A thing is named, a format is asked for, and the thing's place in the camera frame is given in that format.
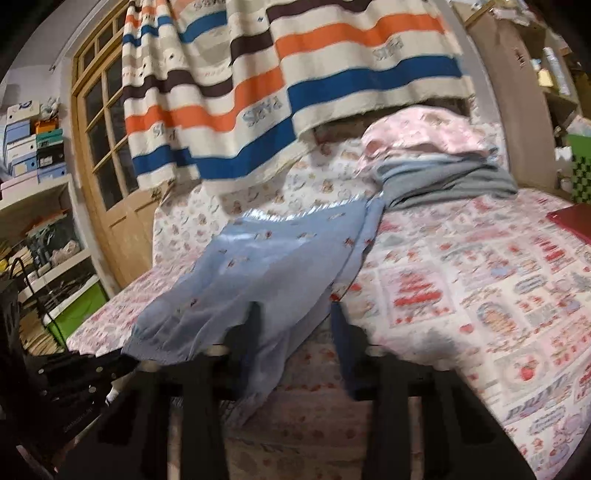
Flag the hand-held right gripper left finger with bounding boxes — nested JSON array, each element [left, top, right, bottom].
[[60, 302, 262, 480]]

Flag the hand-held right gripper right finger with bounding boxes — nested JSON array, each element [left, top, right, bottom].
[[329, 300, 539, 480]]

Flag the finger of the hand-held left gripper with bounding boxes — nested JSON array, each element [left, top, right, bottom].
[[34, 354, 139, 398]]

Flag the light blue printed pants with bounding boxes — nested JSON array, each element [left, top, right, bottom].
[[122, 182, 386, 416]]

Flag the green storage bin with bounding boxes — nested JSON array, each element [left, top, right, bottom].
[[44, 281, 110, 347]]

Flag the printed bed sheet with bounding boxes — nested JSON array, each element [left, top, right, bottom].
[[67, 106, 591, 480]]

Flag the white shelving unit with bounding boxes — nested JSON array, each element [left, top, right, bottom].
[[0, 175, 109, 352]]

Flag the grey cloth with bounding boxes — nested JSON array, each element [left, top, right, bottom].
[[383, 157, 519, 209]]

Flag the light blue folded cloth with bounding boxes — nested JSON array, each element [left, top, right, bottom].
[[372, 152, 490, 183]]

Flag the wooden door with glass panes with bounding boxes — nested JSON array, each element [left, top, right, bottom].
[[71, 0, 185, 301]]

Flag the stack of shoe boxes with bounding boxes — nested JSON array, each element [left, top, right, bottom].
[[0, 99, 70, 197]]

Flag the pink printed cloth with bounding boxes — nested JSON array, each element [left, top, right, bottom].
[[360, 105, 497, 160]]

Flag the red book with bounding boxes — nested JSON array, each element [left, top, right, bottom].
[[545, 203, 591, 245]]

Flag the striped curtain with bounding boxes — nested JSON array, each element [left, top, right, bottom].
[[122, 0, 474, 195]]

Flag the green checkered bag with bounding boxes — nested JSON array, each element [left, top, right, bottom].
[[566, 134, 591, 208]]

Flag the wooden shelf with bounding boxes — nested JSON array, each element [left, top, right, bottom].
[[508, 0, 591, 139]]

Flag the black cable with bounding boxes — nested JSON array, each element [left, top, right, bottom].
[[8, 257, 68, 354]]

